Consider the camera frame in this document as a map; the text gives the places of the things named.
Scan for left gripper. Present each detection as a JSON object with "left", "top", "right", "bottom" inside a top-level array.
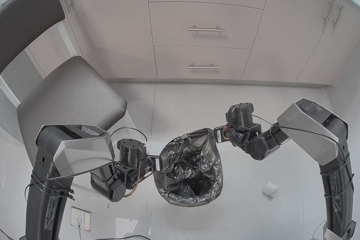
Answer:
[{"left": 140, "top": 154, "right": 163, "bottom": 176}]

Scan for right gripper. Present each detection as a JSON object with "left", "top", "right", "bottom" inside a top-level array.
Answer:
[{"left": 214, "top": 126, "right": 237, "bottom": 146}]

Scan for black plastic bag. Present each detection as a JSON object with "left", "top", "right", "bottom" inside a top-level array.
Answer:
[{"left": 154, "top": 128, "right": 224, "bottom": 207}]

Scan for white plastic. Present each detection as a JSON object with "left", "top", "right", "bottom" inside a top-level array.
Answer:
[{"left": 262, "top": 180, "right": 279, "bottom": 200}]

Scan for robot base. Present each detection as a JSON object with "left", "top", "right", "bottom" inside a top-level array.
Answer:
[{"left": 321, "top": 226, "right": 355, "bottom": 240}]

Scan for white chair grey cushions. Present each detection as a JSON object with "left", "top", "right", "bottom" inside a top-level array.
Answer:
[{"left": 0, "top": 0, "right": 133, "bottom": 149}]

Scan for beige cabinet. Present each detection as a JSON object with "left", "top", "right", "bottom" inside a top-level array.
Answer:
[{"left": 0, "top": 0, "right": 360, "bottom": 87}]

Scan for white power cable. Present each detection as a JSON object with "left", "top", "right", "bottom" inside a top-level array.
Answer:
[{"left": 75, "top": 218, "right": 83, "bottom": 240}]

